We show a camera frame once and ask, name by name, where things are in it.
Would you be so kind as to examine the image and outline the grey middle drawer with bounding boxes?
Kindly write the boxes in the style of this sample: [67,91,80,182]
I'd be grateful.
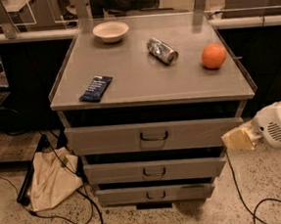
[83,157,226,185]

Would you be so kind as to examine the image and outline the grey metal drawer cabinet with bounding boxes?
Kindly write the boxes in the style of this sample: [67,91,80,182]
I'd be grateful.
[50,13,256,196]

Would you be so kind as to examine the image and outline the black cable right floor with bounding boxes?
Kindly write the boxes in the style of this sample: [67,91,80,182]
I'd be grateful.
[225,146,281,224]

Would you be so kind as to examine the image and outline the dark blue snack bar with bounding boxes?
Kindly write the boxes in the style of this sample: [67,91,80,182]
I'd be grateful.
[79,75,113,103]

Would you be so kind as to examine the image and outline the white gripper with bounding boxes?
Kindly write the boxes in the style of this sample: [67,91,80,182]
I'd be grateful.
[221,101,281,151]

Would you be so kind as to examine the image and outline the grey bottom drawer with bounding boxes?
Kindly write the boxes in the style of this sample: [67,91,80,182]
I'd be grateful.
[97,183,214,206]

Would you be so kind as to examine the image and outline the beige cloth bag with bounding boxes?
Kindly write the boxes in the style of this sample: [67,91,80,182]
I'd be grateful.
[29,147,83,211]

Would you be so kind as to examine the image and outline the white ceramic bowl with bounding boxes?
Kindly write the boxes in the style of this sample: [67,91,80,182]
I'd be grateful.
[92,21,129,43]

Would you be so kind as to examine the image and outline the grey top drawer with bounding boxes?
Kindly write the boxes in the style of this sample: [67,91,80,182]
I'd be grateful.
[65,117,243,156]

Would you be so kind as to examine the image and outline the silver drink can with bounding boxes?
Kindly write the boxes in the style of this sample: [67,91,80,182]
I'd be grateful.
[146,37,179,66]

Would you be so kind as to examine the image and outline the orange fruit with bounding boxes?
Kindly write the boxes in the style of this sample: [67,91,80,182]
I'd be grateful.
[201,43,227,69]

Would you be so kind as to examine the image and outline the grey drawer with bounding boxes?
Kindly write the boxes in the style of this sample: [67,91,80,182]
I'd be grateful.
[83,157,226,185]
[97,183,214,206]
[65,117,243,156]

